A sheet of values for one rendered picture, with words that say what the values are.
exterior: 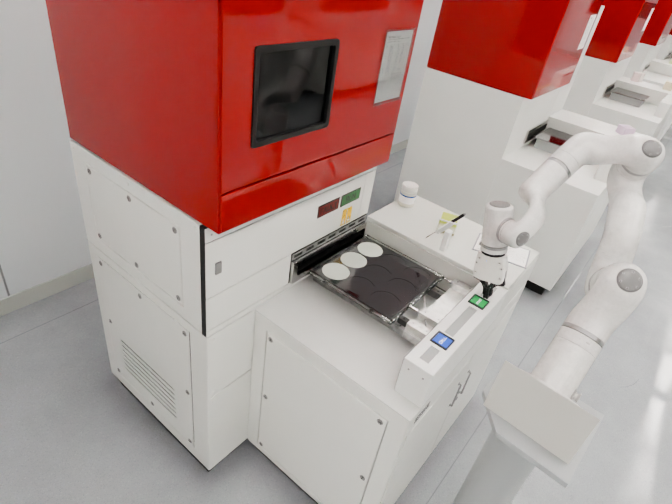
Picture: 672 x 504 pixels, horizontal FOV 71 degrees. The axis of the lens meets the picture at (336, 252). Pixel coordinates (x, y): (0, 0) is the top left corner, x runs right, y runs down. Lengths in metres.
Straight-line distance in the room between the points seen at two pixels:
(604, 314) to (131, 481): 1.82
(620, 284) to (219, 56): 1.16
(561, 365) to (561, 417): 0.14
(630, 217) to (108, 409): 2.18
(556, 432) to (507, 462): 0.25
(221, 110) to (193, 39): 0.15
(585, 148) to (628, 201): 0.20
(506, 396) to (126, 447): 1.57
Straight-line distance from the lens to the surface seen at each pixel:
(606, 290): 1.50
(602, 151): 1.67
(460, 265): 1.82
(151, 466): 2.27
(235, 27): 1.10
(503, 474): 1.72
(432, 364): 1.39
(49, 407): 2.55
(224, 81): 1.10
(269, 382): 1.81
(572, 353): 1.50
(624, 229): 1.62
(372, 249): 1.87
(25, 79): 2.61
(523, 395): 1.45
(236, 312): 1.58
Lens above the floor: 1.92
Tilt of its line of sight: 34 degrees down
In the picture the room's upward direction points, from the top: 10 degrees clockwise
